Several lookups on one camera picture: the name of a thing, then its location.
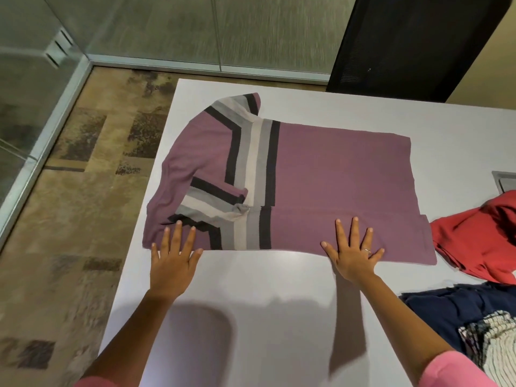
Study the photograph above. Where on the person's right hand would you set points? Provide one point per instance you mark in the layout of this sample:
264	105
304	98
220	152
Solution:
354	257

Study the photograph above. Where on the black mesh office chair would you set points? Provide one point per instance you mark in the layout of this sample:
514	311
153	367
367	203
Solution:
411	44

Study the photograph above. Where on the person's left forearm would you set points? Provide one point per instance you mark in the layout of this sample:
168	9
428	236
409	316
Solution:
129	342

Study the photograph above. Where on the striped knit top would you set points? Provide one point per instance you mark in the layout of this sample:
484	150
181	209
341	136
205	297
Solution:
496	346

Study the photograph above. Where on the mauve striped t-shirt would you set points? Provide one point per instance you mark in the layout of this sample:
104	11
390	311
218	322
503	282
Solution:
342	177

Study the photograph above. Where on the person's right pink sleeve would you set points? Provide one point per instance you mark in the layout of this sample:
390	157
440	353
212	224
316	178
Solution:
455	372

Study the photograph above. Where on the person's left pink sleeve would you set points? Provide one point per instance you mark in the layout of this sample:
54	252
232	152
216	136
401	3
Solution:
94	382

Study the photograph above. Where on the red garment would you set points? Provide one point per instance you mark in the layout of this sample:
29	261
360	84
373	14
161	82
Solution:
475	237

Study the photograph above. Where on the navy blue hoodie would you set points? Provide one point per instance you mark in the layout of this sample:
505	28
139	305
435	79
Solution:
439	314

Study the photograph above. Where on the person's left hand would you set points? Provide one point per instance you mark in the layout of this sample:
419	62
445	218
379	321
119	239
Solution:
173	270

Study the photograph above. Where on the metal glass door bracket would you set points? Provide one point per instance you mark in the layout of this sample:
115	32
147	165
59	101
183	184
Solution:
59	48

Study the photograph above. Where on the person's right forearm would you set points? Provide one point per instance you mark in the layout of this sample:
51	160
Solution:
403	330

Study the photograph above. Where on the person's pink sleeve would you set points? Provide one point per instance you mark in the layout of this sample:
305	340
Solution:
455	372
94	382

